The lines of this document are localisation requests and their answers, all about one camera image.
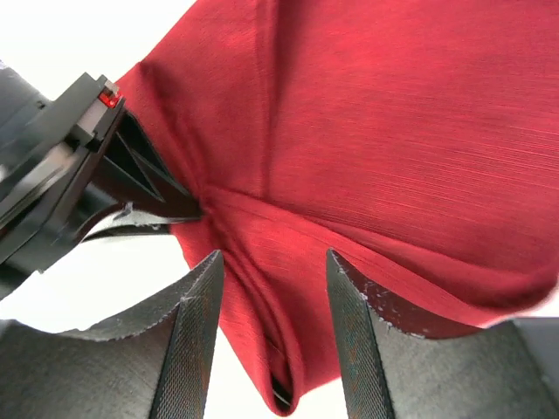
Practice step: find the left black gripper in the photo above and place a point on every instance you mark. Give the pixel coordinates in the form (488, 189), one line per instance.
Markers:
(77, 169)

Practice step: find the dark red cloth napkin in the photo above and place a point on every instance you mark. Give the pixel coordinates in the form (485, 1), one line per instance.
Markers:
(419, 139)

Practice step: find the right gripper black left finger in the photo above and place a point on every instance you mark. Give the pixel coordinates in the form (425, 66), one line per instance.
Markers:
(152, 360)

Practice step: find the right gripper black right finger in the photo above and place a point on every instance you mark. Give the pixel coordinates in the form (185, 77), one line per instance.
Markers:
(398, 360)

